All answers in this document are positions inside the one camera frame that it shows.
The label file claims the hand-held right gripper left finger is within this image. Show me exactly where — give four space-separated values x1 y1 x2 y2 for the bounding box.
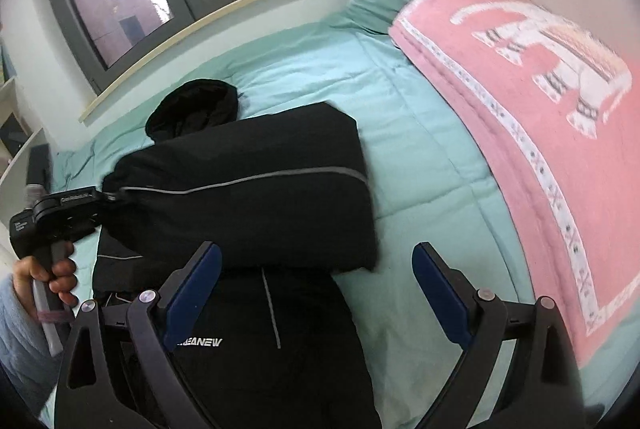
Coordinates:
54 241 223 429

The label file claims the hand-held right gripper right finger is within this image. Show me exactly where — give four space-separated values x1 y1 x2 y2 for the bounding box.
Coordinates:
411 241 589 429

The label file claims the black jacket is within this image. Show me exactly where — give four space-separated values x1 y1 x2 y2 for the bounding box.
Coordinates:
92 79 383 429

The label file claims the person's left forearm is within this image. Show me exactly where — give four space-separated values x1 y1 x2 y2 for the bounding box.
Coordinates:
0 276 62 407

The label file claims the person's left hand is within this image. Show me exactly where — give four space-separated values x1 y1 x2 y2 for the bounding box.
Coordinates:
11 243 80 310

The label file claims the white shelf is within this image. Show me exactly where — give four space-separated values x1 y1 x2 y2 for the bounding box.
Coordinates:
0 74 47 200

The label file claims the teal bed cover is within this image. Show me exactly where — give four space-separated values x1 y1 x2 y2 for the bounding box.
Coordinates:
37 21 606 429

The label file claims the wooden window sill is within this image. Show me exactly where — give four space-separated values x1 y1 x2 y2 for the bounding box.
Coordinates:
80 0 386 124

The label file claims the pink elephant print blanket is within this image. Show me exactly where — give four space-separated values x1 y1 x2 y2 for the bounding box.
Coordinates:
387 0 640 367

